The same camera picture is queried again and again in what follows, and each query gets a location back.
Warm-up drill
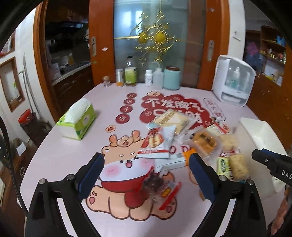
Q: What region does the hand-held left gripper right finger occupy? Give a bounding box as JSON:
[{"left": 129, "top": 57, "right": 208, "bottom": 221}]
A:
[{"left": 188, "top": 152, "right": 267, "bottom": 237}]

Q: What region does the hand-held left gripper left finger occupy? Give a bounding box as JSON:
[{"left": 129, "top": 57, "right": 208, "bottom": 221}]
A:
[{"left": 25, "top": 152, "right": 105, "bottom": 237}]

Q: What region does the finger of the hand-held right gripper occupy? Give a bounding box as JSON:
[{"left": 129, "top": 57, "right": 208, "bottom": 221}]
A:
[
  {"left": 262, "top": 149, "right": 283, "bottom": 159},
  {"left": 251, "top": 149, "right": 283, "bottom": 170}
]

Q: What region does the white plastic bin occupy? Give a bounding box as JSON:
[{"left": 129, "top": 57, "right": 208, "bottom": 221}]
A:
[{"left": 237, "top": 117, "right": 289, "bottom": 205}]

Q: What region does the white packet with orange stripe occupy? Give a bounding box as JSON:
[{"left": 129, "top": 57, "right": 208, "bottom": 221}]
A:
[{"left": 154, "top": 148, "right": 197, "bottom": 172}]

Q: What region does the orange cake packet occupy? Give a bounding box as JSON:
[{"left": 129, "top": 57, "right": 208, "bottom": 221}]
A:
[{"left": 190, "top": 130, "right": 220, "bottom": 158}]

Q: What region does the white and blue snack packet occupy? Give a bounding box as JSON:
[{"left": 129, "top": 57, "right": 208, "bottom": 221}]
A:
[{"left": 161, "top": 125, "right": 180, "bottom": 148}]

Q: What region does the red and white snack bag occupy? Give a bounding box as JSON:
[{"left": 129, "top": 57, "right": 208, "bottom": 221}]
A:
[{"left": 137, "top": 127, "right": 175, "bottom": 159}]

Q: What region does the beige bread packet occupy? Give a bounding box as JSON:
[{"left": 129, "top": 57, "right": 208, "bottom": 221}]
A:
[{"left": 147, "top": 110, "right": 191, "bottom": 137}]

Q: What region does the person's right hand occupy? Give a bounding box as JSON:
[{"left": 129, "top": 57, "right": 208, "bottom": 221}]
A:
[{"left": 270, "top": 186, "right": 292, "bottom": 236}]

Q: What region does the green snack packet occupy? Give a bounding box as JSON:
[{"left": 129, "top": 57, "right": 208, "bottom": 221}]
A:
[{"left": 216, "top": 157, "right": 230, "bottom": 180}]

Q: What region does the rice cracker packet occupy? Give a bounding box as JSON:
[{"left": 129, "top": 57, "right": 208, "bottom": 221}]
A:
[
  {"left": 229, "top": 154, "right": 249, "bottom": 181},
  {"left": 219, "top": 134, "right": 240, "bottom": 152}
]

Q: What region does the pink printed tablecloth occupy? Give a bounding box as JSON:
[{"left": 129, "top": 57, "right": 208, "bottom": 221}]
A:
[{"left": 19, "top": 82, "right": 290, "bottom": 237}]

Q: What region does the clear packet of dark candy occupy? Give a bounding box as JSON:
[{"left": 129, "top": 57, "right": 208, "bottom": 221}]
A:
[{"left": 143, "top": 172, "right": 183, "bottom": 211}]

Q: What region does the small red and white packet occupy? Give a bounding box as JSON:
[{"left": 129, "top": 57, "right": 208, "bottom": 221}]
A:
[{"left": 206, "top": 123, "right": 231, "bottom": 135}]

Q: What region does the green tissue box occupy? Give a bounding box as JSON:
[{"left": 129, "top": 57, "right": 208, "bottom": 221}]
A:
[{"left": 56, "top": 98, "right": 96, "bottom": 140}]

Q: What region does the wooden shelf cabinet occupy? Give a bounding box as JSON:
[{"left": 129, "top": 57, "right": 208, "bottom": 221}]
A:
[{"left": 243, "top": 25, "right": 292, "bottom": 128}]

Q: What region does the white storage cabinet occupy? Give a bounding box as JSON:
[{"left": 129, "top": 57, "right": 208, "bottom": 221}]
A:
[{"left": 212, "top": 55, "right": 256, "bottom": 107}]

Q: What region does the red bucket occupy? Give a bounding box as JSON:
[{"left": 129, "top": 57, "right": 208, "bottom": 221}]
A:
[{"left": 18, "top": 109, "right": 32, "bottom": 125}]

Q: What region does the metal lidded jar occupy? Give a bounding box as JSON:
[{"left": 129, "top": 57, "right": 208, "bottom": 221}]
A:
[{"left": 116, "top": 68, "right": 125, "bottom": 86}]

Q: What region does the light blue canister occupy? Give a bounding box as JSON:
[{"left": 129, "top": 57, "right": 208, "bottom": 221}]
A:
[{"left": 164, "top": 66, "right": 182, "bottom": 90}]

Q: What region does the glass bottle with green label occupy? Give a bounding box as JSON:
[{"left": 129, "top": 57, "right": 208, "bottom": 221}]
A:
[{"left": 124, "top": 56, "right": 138, "bottom": 87}]

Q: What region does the white squeeze bottle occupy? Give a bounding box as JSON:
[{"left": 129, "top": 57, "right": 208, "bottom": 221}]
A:
[{"left": 153, "top": 61, "right": 164, "bottom": 90}]

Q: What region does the white pill bottle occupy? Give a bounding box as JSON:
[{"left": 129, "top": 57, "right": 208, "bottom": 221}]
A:
[{"left": 145, "top": 69, "right": 154, "bottom": 86}]

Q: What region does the wooden framed panel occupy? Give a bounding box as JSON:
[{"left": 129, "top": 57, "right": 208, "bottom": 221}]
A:
[{"left": 0, "top": 57, "right": 25, "bottom": 112}]

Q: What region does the glass sliding door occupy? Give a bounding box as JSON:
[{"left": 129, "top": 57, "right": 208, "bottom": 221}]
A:
[{"left": 89, "top": 0, "right": 230, "bottom": 89}]

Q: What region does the gold door decoration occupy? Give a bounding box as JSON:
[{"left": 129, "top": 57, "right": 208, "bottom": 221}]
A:
[{"left": 130, "top": 11, "right": 180, "bottom": 66}]

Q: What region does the white mop handle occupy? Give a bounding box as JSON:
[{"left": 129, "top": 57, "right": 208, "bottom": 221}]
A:
[{"left": 23, "top": 53, "right": 39, "bottom": 119}]

